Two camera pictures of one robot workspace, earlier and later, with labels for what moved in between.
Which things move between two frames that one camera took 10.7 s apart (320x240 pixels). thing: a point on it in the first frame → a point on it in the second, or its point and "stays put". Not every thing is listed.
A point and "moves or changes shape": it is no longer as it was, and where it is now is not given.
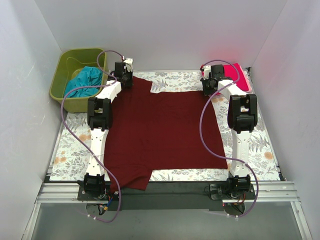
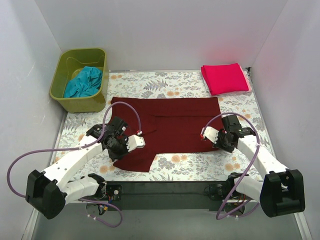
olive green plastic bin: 67,62 stays put
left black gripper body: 126,81 → 116,146
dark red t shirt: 159,130 moves or changes shape
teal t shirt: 87,83 stays put
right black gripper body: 207,88 → 225,141
